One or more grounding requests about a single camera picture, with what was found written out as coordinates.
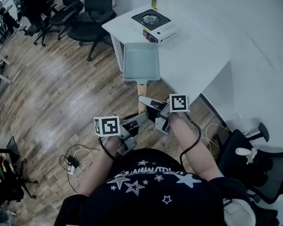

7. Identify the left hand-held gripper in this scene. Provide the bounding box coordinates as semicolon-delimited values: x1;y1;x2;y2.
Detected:
93;111;151;158

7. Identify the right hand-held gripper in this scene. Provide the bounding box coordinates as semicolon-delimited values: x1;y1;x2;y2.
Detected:
137;93;192;137

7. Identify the grey rectangular pan wooden handle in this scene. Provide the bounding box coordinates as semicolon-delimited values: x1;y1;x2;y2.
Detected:
121;41;163;115

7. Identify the white portable gas stove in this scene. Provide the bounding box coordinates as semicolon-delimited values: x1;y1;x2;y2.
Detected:
129;7;182;45

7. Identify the person's right forearm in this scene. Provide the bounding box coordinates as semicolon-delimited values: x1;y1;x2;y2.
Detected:
168;110;225;182

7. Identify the person's left forearm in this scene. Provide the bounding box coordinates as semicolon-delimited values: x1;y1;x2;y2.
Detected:
75;136;123;197

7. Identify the white table leg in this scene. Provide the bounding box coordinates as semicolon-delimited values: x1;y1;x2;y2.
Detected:
109;33;127;73

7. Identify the black shirt with white stars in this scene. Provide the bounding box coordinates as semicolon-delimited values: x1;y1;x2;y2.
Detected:
46;143;254;226

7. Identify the white power strip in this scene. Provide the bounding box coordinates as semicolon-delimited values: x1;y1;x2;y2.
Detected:
66;154;81;176

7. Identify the small white bottle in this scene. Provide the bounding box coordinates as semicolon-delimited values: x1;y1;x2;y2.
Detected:
235;147;249;157

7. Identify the white green flower bunch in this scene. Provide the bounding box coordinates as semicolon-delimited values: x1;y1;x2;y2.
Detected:
245;148;259;165

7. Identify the black folding stand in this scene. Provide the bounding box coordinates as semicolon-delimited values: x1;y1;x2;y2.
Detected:
0;135;39;202

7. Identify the white cloth bag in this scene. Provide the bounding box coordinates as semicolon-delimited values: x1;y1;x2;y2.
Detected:
223;197;257;226

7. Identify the black mesh office chair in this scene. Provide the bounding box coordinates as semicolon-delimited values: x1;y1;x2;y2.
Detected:
214;121;283;207

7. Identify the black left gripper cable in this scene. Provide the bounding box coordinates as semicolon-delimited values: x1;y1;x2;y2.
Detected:
98;136;116;162

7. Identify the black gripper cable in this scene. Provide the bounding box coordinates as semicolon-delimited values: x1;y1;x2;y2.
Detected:
177;111;203;168
98;136;116;162

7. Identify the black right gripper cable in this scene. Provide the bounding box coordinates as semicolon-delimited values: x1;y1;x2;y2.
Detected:
177;111;203;168

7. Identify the white floor cable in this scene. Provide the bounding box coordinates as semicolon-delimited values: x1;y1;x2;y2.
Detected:
72;147;96;180

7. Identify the thin white cable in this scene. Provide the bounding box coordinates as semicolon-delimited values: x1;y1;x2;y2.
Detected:
200;122;231;155

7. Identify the black floor cable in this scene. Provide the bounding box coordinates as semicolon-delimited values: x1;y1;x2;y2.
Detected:
58;143;102;194

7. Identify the white desk frame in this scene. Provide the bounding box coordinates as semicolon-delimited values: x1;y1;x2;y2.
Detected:
0;47;12;85

